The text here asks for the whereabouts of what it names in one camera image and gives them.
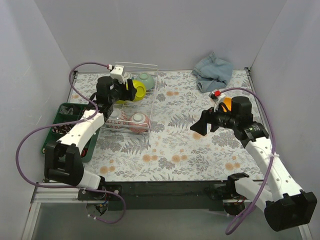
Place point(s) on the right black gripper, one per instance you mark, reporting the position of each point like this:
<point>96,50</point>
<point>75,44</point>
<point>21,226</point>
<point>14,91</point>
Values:
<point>211,121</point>

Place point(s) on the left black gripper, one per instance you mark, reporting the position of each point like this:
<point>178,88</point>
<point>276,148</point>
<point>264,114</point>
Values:
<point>125,90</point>

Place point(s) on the lime green bowl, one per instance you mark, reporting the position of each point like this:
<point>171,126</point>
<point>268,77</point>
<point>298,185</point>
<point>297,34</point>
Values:
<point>121,102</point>
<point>141,90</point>

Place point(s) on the orange bowl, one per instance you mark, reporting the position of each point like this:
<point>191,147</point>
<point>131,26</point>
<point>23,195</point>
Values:
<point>227,105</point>

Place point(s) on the red diamond pattern bowl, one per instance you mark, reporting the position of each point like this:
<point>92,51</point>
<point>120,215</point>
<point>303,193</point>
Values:
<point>117,119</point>

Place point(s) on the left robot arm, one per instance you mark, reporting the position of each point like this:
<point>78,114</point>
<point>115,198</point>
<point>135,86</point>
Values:
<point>63,161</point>

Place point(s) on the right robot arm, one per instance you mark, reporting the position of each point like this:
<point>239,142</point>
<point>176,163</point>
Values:
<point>262,155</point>

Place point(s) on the blue floral white bowl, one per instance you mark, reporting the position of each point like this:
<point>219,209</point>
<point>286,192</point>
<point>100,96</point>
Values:
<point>127,75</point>

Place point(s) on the pale green bowl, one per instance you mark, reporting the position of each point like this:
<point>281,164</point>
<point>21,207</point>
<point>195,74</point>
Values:
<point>146,79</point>

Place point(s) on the red floral pattern bowl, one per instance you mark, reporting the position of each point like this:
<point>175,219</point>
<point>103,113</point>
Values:
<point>138,123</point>

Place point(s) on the floral table mat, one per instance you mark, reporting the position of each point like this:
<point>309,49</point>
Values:
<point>171,151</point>

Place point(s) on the blue denim cloth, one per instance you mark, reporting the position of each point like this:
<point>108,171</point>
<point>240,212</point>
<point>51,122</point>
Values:
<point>212,73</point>

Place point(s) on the green compartment tray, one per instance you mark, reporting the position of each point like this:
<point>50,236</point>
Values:
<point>55,133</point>

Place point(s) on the clear plastic bag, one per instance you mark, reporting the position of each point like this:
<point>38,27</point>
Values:
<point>66,110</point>

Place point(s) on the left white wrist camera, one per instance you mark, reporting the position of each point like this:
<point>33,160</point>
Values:
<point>117,73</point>

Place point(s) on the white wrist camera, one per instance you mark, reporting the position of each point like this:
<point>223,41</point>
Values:
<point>219,101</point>
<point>117,73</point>

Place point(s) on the white wire dish rack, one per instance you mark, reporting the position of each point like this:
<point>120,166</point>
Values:
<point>144,106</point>

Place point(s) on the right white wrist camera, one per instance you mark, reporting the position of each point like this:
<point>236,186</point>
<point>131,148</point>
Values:
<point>219,101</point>

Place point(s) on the aluminium frame rail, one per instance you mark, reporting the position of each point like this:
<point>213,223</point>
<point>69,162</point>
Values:
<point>143,195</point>

